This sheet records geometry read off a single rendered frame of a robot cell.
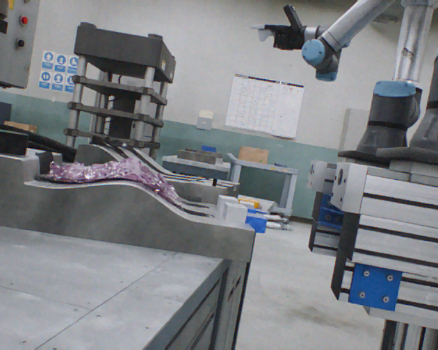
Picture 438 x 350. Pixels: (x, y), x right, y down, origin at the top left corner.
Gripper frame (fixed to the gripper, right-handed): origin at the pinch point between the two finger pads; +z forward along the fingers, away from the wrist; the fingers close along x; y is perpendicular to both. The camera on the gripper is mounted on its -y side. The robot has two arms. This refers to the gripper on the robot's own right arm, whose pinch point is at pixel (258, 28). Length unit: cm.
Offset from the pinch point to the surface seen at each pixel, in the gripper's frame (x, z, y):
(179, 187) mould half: -77, -24, 48
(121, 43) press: 207, 271, -17
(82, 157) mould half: -85, 0, 45
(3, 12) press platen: -81, 38, 10
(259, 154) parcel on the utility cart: 461, 217, 109
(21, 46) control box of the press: -59, 60, 17
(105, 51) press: 198, 284, -6
